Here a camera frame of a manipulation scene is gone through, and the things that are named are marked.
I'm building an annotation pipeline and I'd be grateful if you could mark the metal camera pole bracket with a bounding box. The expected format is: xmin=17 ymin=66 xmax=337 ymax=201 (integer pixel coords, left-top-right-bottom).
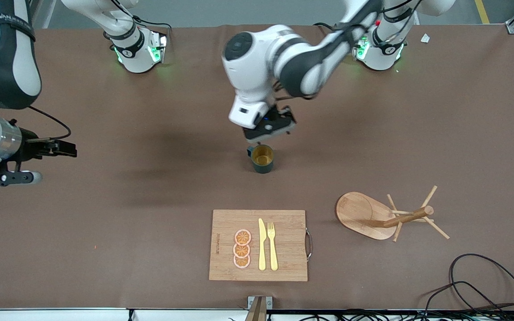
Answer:
xmin=245 ymin=296 xmax=273 ymax=321

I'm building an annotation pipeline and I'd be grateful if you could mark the black right arm base cable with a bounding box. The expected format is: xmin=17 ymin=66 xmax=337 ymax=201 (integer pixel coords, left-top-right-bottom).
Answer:
xmin=110 ymin=0 xmax=171 ymax=45

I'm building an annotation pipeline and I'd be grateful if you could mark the wooden mug tree stand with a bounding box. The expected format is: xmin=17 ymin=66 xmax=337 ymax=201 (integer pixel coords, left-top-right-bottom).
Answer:
xmin=335 ymin=185 xmax=451 ymax=243

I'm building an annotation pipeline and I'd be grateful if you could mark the dark teal mug yellow inside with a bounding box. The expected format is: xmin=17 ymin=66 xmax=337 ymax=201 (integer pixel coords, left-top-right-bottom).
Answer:
xmin=247 ymin=144 xmax=275 ymax=174

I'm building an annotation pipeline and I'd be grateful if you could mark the yellow plastic fork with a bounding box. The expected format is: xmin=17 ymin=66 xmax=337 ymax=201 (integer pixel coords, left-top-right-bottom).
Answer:
xmin=267 ymin=222 xmax=279 ymax=271

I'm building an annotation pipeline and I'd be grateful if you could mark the black looped cable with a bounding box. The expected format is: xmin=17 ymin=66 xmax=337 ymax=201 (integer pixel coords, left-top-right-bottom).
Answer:
xmin=449 ymin=253 xmax=514 ymax=313
xmin=424 ymin=281 xmax=507 ymax=321

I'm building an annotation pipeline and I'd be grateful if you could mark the bamboo cutting board metal handle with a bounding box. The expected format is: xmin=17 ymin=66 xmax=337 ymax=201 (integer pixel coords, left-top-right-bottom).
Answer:
xmin=208 ymin=210 xmax=313 ymax=282

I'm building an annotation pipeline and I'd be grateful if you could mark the black left arm base cable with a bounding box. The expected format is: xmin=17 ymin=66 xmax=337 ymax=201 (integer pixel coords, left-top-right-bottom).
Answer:
xmin=314 ymin=22 xmax=356 ymax=47

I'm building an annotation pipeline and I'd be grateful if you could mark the black cable along table edge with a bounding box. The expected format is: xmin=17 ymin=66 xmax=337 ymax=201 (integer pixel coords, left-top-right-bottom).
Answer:
xmin=275 ymin=309 xmax=514 ymax=321

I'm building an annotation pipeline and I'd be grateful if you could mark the yellow plastic knife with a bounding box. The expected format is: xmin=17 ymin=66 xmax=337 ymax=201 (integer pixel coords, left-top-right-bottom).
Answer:
xmin=258 ymin=218 xmax=267 ymax=271

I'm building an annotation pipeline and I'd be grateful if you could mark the black arm base cable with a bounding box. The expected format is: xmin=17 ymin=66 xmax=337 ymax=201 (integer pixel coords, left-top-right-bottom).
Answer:
xmin=314 ymin=22 xmax=356 ymax=47
xmin=110 ymin=0 xmax=171 ymax=45

